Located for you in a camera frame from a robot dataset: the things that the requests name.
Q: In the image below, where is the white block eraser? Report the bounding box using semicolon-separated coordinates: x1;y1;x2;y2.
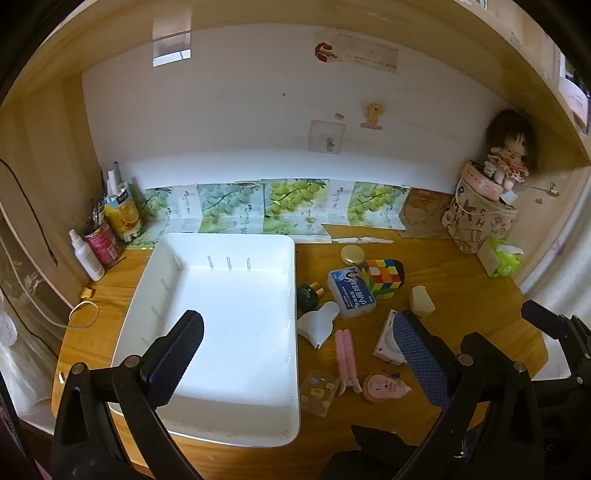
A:
409;285;436;317

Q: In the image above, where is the pink correction tape dispenser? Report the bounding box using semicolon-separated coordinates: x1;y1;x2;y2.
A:
363;373;411;403

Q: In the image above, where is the white plastic organizer tray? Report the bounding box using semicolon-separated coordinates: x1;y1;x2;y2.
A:
111;233;301;448

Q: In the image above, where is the pink hair roller clip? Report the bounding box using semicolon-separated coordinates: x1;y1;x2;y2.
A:
335;329;363;395

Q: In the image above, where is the colourful Rubik's cube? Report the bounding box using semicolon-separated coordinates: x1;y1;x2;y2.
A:
360;259;406;300

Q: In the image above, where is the green tissue pack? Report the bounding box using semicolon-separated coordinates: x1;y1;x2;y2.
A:
477;238;524;278

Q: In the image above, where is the blue dental floss box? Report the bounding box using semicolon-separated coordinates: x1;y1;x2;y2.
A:
328;266;377;318

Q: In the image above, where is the clear sticker box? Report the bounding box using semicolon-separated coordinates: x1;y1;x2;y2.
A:
300;369;339;417

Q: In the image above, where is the white spray bottle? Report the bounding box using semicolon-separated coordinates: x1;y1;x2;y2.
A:
68;229;105;282

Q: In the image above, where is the round gold lid tin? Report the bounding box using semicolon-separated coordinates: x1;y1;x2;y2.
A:
341;244;366;266

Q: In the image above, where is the red can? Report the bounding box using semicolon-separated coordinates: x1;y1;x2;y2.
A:
83;221;121;267

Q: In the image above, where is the green perfume bottle gold cap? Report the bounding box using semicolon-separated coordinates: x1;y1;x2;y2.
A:
297;282;325;313

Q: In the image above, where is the brown stamped paper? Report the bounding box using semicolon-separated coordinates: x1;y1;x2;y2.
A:
399;188;452;240

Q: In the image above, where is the letter print fabric bag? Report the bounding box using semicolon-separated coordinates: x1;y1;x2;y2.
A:
442;179;518;254

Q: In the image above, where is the pink round box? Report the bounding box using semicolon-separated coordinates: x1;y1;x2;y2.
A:
461;161;504;202

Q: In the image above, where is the green grape poster strip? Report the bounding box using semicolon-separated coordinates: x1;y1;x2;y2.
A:
129;178;410;250

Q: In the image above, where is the brown haired plush doll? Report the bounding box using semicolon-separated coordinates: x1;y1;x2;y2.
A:
483;109;538;192

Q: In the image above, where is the white compact camera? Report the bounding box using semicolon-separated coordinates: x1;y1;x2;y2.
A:
373;310;406;366

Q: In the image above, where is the white charging cable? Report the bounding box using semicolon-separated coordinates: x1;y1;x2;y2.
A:
0;202;100;330

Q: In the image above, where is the black cable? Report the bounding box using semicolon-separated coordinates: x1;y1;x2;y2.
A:
0;157;59;266

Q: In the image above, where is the yellow duck wall clip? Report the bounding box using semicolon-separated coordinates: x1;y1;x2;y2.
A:
360;103;384;131

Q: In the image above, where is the red sticker wall paper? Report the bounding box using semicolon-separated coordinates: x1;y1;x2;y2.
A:
315;29;400;74

